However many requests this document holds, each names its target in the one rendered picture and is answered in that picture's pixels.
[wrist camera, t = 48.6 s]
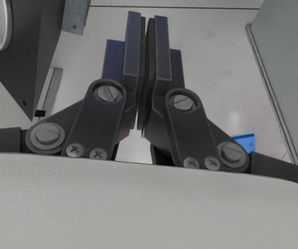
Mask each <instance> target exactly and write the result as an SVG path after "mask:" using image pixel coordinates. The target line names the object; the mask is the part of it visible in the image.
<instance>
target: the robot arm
mask: <svg viewBox="0 0 298 249"><path fill-rule="evenodd" d="M12 30H13V18H12V8H11V1H10V0H0V51H1V50H4V49H6V48H7V47H8V46H9V44H10V42H11V38H12ZM137 113H138V115H137ZM136 115H137V130H141V131H142V133H141V138H145V139H147V140H148V141H149V142H150V154H151V159H152V164H143V163H132V162H121V161H115V159H116V155H117V152H118V148H119V142H120V141H121V140H123V139H124V138H126V137H128V136H129V133H130V130H131V129H132V130H133V129H134V124H135V120H136ZM0 249H298V165H296V164H293V163H289V162H286V161H283V160H280V159H276V158H273V157H270V156H267V155H263V154H260V153H257V152H253V151H251V152H250V153H247V152H246V150H245V149H244V148H243V147H242V146H241V145H240V144H239V143H238V142H236V141H235V140H234V139H233V138H231V137H230V136H229V135H228V134H226V133H225V132H224V131H223V130H221V129H220V128H219V127H218V126H216V125H215V124H214V123H213V122H212V121H210V120H209V119H208V118H207V116H206V113H205V110H204V107H203V105H202V102H201V100H200V98H199V96H198V95H197V94H196V93H194V92H193V91H191V90H189V89H186V88H185V80H184V71H183V62H182V53H181V50H178V49H171V48H170V44H169V30H168V17H165V16H159V15H155V16H154V18H149V22H148V27H147V32H146V17H142V16H141V13H140V12H134V11H128V16H127V24H126V31H125V39H124V41H115V40H108V39H107V43H106V50H105V57H104V63H103V69H102V76H101V79H98V80H95V81H94V82H92V83H91V85H90V86H89V88H88V90H87V92H86V95H85V97H84V99H82V100H80V101H78V102H76V103H74V104H73V105H71V106H69V107H67V108H65V109H63V110H61V111H59V112H57V113H55V114H53V115H51V116H49V117H47V118H45V119H44V120H42V121H40V122H38V123H36V124H34V125H33V126H31V127H30V128H29V129H22V130H21V127H8V128H0Z"/></svg>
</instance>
